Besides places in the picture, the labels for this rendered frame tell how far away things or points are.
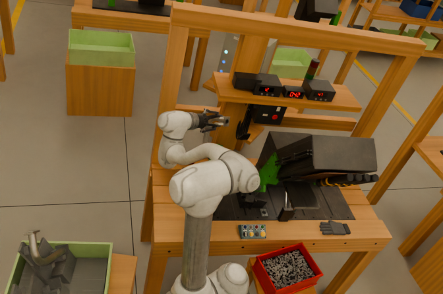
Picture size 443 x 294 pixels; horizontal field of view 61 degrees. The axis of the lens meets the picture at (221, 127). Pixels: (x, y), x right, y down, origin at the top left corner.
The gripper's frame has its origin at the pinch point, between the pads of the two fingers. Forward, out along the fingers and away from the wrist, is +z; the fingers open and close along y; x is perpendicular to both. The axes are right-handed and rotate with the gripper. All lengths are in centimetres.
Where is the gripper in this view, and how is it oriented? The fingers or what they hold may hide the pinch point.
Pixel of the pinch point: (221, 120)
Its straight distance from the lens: 206.4
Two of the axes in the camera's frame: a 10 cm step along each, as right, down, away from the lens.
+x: -7.1, -2.7, 6.5
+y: 1.8, -9.6, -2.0
